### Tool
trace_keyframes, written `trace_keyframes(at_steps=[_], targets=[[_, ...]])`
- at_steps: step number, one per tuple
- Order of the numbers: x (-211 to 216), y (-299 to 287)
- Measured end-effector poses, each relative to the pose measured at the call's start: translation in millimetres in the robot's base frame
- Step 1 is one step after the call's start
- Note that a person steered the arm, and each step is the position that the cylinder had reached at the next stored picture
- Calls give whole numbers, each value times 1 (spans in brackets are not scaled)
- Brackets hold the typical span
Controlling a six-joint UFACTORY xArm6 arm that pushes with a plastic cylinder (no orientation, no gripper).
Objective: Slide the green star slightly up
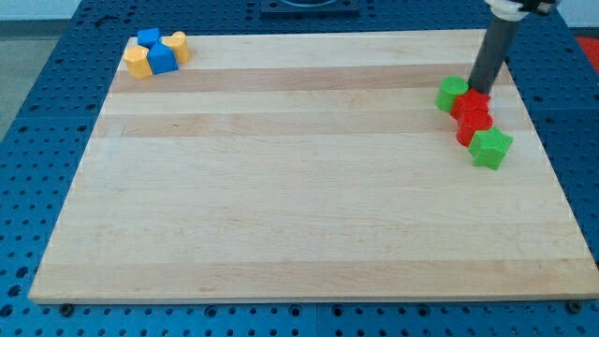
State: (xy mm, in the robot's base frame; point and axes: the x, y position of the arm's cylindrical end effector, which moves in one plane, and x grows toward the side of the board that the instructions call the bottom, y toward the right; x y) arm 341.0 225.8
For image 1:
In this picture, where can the robot arm end white flange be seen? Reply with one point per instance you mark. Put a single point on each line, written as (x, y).
(517, 10)

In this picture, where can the red star block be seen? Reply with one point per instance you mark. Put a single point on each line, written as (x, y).
(471, 101)

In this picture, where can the green star block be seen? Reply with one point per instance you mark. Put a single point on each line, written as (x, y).
(488, 148)

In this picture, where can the wooden board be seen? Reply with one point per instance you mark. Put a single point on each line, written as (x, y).
(315, 167)

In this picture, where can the green cylinder block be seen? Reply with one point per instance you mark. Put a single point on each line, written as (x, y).
(450, 88)

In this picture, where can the blue pentagon block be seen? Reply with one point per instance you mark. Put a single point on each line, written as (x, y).
(162, 59)

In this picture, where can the red cylinder block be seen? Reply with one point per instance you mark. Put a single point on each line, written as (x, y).
(470, 122)

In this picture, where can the yellow heart block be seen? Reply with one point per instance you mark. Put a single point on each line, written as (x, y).
(177, 42)

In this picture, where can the yellow hexagon block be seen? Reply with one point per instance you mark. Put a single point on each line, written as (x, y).
(137, 63)

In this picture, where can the blue cube block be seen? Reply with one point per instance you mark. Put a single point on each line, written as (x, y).
(148, 37)

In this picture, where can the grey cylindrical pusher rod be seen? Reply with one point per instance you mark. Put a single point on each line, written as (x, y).
(494, 48)

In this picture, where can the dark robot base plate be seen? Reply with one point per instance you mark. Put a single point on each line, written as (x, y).
(277, 8)

